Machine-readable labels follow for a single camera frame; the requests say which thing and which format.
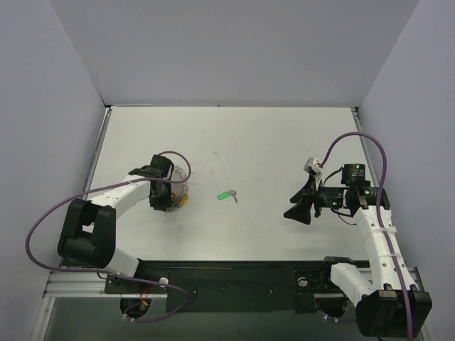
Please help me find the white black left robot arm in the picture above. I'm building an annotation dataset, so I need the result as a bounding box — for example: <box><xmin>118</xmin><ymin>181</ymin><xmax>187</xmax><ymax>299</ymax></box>
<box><xmin>58</xmin><ymin>155</ymin><xmax>174</xmax><ymax>293</ymax></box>

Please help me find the metal key organizer blue handle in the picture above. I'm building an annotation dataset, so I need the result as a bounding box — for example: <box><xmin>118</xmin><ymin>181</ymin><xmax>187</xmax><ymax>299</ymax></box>
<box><xmin>165</xmin><ymin>166</ymin><xmax>189</xmax><ymax>212</ymax></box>

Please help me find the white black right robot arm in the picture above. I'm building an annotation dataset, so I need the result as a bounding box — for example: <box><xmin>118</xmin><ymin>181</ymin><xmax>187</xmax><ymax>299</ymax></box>
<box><xmin>284</xmin><ymin>158</ymin><xmax>432</xmax><ymax>340</ymax></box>

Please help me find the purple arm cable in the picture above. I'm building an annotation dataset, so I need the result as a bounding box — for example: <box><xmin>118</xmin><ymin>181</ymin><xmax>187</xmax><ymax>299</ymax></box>
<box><xmin>319</xmin><ymin>131</ymin><xmax>415</xmax><ymax>340</ymax></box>
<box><xmin>25</xmin><ymin>151</ymin><xmax>195</xmax><ymax>324</ymax></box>

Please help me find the yellow key tag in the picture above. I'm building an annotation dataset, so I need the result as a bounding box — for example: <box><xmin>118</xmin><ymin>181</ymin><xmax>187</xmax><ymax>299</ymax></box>
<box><xmin>179</xmin><ymin>197</ymin><xmax>188</xmax><ymax>207</ymax></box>

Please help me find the green key tag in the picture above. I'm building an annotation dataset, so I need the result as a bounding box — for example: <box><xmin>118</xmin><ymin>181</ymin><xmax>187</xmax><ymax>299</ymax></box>
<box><xmin>217</xmin><ymin>191</ymin><xmax>230</xmax><ymax>200</ymax></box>

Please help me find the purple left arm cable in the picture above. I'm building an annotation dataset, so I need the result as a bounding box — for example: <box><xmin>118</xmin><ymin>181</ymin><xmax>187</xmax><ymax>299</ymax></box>
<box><xmin>25</xmin><ymin>151</ymin><xmax>195</xmax><ymax>324</ymax></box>

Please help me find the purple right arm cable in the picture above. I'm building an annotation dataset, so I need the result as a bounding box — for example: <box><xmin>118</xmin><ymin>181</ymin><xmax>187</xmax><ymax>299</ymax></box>
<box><xmin>319</xmin><ymin>131</ymin><xmax>415</xmax><ymax>340</ymax></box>

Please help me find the silver key on green tag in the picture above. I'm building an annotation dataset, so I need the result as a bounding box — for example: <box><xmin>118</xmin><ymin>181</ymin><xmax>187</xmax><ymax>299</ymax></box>
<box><xmin>228</xmin><ymin>190</ymin><xmax>238</xmax><ymax>203</ymax></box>

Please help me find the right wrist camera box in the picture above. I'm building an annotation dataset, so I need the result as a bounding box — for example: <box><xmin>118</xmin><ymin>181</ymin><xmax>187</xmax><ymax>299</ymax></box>
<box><xmin>303</xmin><ymin>157</ymin><xmax>323</xmax><ymax>178</ymax></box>

